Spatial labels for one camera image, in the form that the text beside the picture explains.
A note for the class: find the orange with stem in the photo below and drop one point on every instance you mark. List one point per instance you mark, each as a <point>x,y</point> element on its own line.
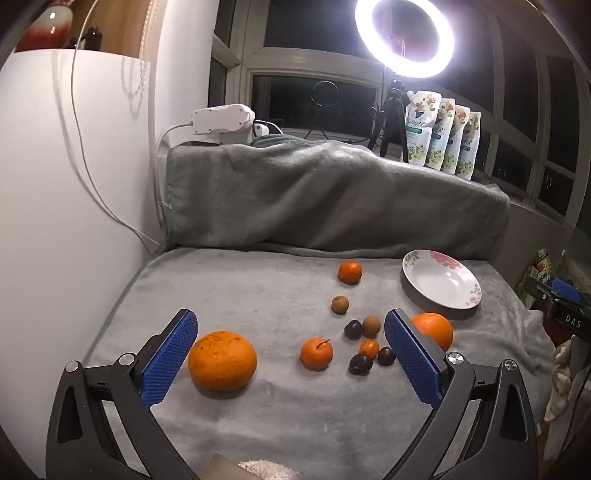
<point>316,355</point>

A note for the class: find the white floral plate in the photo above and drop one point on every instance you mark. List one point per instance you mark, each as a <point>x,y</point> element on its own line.
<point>438,284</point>

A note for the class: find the white power strip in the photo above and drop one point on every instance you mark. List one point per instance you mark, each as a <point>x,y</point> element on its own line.
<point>221,119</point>

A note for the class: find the green packet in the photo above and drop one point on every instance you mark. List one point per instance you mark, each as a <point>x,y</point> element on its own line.
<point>538,270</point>

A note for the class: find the white fluffy cloth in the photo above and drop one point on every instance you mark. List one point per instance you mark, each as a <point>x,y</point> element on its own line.
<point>270,471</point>

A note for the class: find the dark bottle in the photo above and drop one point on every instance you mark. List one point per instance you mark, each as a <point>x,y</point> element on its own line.
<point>93,39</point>

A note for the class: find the white window frame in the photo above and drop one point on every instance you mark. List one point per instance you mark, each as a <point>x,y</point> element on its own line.
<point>286,57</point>

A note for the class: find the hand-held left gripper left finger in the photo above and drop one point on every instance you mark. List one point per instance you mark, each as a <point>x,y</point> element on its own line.
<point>168,355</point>

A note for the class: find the teal cloth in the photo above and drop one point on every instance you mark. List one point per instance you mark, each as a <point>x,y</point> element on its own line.
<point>272,141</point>

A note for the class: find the smooth navel orange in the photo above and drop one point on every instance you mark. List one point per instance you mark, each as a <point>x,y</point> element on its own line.
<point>436,330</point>

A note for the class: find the red and white vase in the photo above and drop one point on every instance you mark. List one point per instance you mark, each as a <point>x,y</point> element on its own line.
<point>51,23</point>

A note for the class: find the white lace cloth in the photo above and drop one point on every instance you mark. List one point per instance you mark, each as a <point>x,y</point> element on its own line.
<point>562,378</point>

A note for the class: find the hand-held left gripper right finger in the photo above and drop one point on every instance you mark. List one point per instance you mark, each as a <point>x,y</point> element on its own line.
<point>408,360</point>

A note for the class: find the grey fleece blanket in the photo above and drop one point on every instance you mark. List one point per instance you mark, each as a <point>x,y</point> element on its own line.
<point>286,207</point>

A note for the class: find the large bumpy orange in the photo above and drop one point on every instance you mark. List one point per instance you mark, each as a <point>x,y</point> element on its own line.
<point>222,361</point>

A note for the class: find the tiny orange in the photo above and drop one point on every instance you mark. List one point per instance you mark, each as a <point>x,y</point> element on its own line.
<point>369,350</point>

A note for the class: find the dark purple plum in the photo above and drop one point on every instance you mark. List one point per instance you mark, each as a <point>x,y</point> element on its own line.
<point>360,364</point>
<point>353,330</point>
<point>385,356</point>

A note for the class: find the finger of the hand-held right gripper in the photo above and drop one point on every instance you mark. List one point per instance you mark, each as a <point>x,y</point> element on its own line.
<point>567,289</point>

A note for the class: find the brown round fruit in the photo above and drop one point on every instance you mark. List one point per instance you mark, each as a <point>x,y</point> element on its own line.
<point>340,305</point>
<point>371,326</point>

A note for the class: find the round tangerine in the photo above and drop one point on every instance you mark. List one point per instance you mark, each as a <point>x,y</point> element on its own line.
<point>350,272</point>

